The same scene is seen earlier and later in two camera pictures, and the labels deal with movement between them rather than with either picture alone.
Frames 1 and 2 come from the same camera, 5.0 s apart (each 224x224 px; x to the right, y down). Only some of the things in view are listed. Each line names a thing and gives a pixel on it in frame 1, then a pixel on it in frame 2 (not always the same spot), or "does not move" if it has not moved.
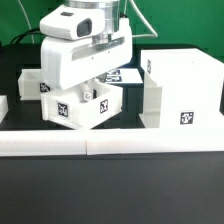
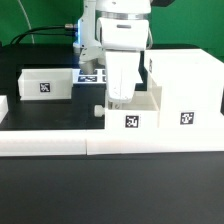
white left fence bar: x=4 y=108 does not move
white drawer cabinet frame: x=181 y=89 does not move
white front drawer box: x=69 y=106 → x=143 y=113
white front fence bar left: x=43 y=142 does not move
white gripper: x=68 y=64 → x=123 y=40
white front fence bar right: x=124 y=141 does not move
